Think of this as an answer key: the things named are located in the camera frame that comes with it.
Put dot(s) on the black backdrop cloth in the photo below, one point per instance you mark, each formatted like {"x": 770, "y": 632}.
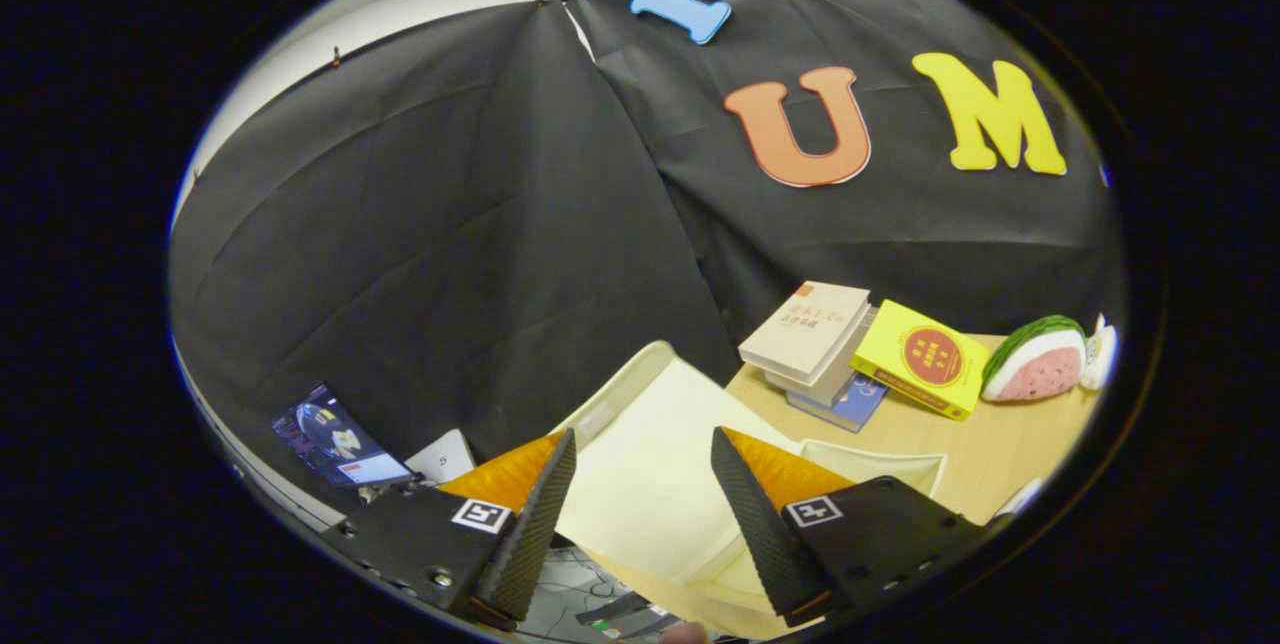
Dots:
{"x": 400, "y": 224}

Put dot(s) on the phone with lit screen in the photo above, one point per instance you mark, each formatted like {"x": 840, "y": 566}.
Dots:
{"x": 335, "y": 439}

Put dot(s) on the cream fabric storage box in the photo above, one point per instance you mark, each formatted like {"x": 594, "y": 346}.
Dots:
{"x": 650, "y": 464}

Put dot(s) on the white paper card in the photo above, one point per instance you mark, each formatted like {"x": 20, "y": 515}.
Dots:
{"x": 445, "y": 459}

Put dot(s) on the white shoe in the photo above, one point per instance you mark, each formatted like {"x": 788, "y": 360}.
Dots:
{"x": 1018, "y": 500}

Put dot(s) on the watermelon slice plush toy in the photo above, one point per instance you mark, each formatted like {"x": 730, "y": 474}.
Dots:
{"x": 1035, "y": 364}

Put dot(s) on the blue book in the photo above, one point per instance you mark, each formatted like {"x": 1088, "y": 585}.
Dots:
{"x": 850, "y": 406}

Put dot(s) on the white plush toy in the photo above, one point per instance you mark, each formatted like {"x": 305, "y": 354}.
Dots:
{"x": 1102, "y": 354}

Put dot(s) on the grey book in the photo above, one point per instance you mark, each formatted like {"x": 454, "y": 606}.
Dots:
{"x": 835, "y": 379}

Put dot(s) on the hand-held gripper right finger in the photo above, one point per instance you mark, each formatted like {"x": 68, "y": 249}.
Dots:
{"x": 765, "y": 534}

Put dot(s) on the yellow book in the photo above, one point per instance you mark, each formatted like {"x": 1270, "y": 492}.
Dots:
{"x": 925, "y": 356}

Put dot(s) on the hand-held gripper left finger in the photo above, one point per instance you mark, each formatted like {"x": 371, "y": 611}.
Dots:
{"x": 530, "y": 534}

